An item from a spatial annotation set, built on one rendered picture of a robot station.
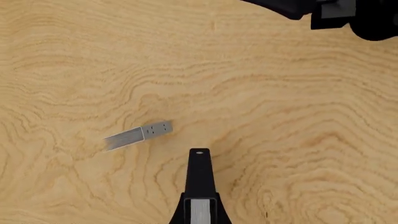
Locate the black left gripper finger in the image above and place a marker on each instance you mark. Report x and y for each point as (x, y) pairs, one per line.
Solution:
(199, 177)

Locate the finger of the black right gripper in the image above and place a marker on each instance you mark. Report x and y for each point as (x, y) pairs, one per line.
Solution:
(286, 8)

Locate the small grey metal plate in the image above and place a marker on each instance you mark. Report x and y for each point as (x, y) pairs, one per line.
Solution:
(133, 138)

